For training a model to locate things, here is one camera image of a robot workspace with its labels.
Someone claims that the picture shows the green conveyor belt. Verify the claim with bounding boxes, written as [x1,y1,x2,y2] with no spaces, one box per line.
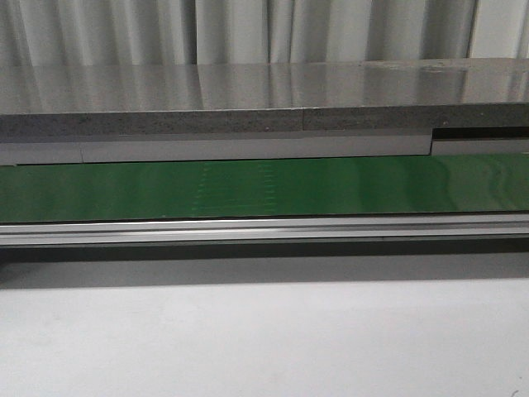
[1,154,528,223]

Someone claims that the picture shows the aluminium conveyor side rail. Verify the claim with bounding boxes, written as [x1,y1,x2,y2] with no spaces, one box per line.
[1,213,528,247]

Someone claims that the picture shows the grey stone countertop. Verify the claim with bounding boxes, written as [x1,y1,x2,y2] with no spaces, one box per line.
[0,57,529,166]

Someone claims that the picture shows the white pleated curtain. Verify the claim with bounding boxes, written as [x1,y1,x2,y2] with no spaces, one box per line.
[1,1,528,66]

